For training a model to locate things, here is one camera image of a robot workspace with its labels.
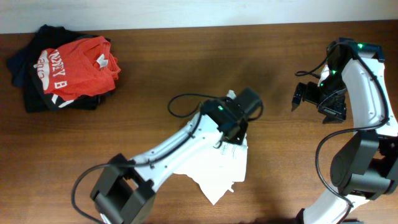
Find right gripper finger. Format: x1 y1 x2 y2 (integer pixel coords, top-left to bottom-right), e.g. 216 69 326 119
291 83 307 111
322 116 342 124

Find white t-shirt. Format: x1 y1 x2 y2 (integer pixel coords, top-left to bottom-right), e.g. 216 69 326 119
174 90 251 205

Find red printed t-shirt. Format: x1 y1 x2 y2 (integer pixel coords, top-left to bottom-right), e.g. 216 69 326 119
30 36 121 101

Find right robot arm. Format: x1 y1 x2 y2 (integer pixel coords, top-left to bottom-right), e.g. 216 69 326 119
292 37 397 224

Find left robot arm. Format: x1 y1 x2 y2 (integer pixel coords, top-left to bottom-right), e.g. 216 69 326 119
90 97 250 223

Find black folded clothes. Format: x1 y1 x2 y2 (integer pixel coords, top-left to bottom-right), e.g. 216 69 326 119
6 25 110 113

